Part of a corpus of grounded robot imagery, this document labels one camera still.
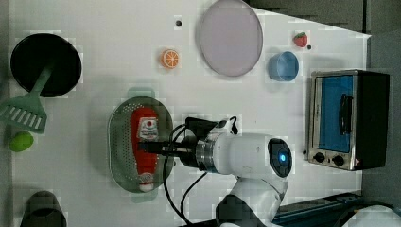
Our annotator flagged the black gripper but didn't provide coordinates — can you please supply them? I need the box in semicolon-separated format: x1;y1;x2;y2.
138;117;227;167

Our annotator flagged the red ketchup bottle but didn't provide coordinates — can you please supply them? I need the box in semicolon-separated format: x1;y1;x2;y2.
130;107;159;192

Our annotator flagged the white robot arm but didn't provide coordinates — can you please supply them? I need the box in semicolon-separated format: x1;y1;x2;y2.
138;116;292;227

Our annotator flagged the green oval strainer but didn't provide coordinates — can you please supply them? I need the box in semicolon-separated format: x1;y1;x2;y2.
108;87;174;203

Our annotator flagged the orange slice toy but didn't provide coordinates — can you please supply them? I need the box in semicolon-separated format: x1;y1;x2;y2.
160;49;180;69

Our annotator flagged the black cylinder cup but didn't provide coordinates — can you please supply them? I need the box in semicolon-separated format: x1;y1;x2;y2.
20;191;67;227

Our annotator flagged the green slotted spatula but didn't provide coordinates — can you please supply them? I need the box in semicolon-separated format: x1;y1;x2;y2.
0;63;54;133

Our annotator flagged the grey round plate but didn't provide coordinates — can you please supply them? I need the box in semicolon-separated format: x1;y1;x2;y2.
198;0;263;77

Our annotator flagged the blue bowl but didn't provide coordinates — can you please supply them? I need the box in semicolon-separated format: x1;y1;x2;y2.
268;51;299;81

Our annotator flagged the red strawberry toy far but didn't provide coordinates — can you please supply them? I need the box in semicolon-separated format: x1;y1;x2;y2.
293;32;308;47

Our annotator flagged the black toaster oven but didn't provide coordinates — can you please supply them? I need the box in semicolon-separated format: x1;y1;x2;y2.
307;70;390;171

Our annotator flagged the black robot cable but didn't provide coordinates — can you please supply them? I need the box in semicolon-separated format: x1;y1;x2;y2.
162;115;239;225

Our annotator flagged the green round utensil handle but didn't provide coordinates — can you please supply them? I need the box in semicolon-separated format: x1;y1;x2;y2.
9;131;34;152

